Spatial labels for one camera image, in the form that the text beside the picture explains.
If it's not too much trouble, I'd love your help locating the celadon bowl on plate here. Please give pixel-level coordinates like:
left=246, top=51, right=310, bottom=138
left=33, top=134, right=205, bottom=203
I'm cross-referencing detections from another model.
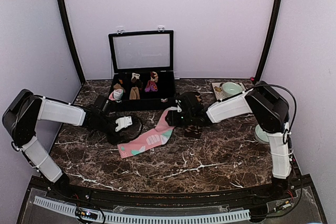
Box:
left=221, top=82, right=243, bottom=98

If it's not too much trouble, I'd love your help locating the right black frame post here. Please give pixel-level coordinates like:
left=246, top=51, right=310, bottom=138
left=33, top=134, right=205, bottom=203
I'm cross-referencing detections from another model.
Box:
left=254, top=0, right=281, bottom=83

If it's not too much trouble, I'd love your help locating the rolled purple orange sock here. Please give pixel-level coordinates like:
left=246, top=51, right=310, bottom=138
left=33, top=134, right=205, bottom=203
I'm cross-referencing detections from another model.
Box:
left=145, top=80, right=158, bottom=92

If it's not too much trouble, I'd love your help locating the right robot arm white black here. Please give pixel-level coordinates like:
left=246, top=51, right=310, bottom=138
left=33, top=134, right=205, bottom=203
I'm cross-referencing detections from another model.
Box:
left=165, top=81, right=294, bottom=200

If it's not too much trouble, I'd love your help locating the left black frame post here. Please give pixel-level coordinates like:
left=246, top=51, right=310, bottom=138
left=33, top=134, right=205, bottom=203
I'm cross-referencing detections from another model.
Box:
left=57, top=0, right=86, bottom=85

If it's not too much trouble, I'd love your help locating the rolled white brown sock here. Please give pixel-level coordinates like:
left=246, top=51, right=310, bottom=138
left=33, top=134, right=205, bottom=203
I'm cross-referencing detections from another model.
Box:
left=131, top=72, right=140, bottom=83

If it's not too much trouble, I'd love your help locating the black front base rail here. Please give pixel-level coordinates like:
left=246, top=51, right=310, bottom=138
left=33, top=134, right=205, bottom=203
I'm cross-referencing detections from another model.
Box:
left=24, top=174, right=313, bottom=209

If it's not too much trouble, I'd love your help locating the rolled tan sock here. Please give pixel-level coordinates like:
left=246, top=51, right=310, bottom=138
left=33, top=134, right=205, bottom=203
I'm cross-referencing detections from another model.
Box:
left=129, top=87, right=140, bottom=100

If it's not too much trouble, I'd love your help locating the square floral ceramic plate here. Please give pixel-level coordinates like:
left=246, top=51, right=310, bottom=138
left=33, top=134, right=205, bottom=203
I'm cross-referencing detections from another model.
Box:
left=211, top=82, right=246, bottom=100

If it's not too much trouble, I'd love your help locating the rolled brown orange sock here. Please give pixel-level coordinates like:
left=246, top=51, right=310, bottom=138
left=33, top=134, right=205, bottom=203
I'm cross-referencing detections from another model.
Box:
left=113, top=79, right=125, bottom=92

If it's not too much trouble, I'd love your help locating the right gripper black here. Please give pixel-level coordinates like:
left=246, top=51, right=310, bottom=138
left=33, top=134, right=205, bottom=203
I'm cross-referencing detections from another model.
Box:
left=167, top=110, right=194, bottom=126

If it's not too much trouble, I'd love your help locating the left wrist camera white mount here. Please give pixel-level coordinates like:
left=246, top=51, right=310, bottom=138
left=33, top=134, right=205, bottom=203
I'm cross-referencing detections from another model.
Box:
left=115, top=116, right=133, bottom=132

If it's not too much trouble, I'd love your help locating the celadon bowl on table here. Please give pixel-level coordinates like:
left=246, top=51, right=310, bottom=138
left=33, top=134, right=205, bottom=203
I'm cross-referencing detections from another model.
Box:
left=255, top=124, right=269, bottom=144

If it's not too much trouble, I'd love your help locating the rolled pink white sock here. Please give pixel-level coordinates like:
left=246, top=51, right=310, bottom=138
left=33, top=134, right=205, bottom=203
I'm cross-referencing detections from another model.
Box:
left=109, top=89, right=124, bottom=101

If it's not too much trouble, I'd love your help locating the black frame post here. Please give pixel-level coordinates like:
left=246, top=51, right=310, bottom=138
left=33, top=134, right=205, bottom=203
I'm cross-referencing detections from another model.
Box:
left=254, top=0, right=281, bottom=83
left=57, top=0, right=86, bottom=85

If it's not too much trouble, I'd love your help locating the rolled cream brown sock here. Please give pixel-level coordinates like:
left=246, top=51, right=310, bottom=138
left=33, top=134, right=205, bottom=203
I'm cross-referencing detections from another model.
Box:
left=150, top=71, right=159, bottom=82

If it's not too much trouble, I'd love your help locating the black glass-lid storage box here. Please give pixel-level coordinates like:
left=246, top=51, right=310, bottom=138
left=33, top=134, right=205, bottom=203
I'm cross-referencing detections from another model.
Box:
left=108, top=30, right=176, bottom=112

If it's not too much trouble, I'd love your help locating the brown argyle sock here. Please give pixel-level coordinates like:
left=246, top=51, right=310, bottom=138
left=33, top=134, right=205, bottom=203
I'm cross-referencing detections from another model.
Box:
left=184, top=91, right=204, bottom=138

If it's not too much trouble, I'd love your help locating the white slotted cable duct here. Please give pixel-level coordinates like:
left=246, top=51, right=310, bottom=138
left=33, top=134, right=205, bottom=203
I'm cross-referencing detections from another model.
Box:
left=33, top=196, right=251, bottom=223

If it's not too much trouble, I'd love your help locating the pink mint patterned sock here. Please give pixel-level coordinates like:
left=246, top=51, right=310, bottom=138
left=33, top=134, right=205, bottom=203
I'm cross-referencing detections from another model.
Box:
left=117, top=106, right=177, bottom=158

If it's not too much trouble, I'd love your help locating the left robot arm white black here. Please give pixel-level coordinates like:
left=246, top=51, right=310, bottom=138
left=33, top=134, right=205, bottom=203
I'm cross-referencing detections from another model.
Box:
left=2, top=89, right=132, bottom=201

